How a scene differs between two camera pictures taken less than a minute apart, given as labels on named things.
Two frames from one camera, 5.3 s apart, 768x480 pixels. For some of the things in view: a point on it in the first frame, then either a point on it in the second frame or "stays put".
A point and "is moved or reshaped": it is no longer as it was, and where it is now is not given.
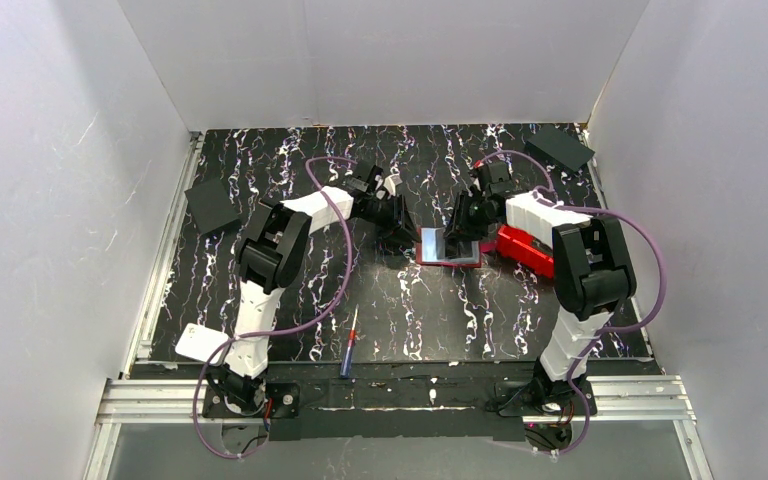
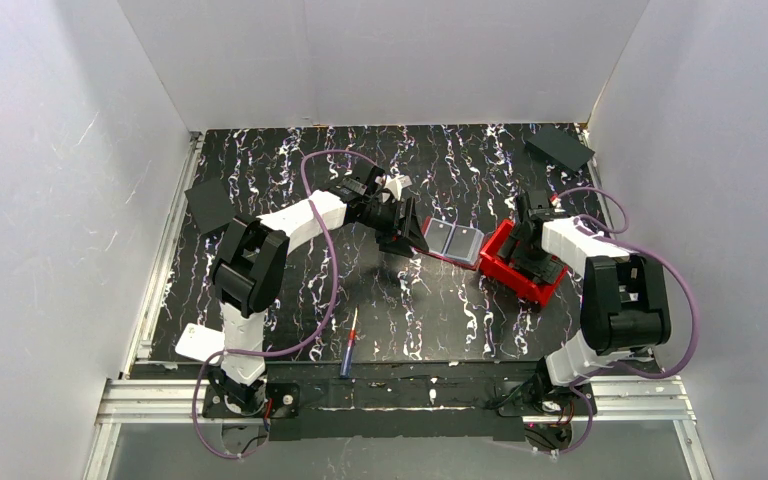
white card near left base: (199, 342) stays put
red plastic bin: (524, 250) is moved or reshaped
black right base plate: (542, 397) stays put
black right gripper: (464, 223) → (537, 263)
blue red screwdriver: (345, 368) stays put
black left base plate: (282, 401) stays put
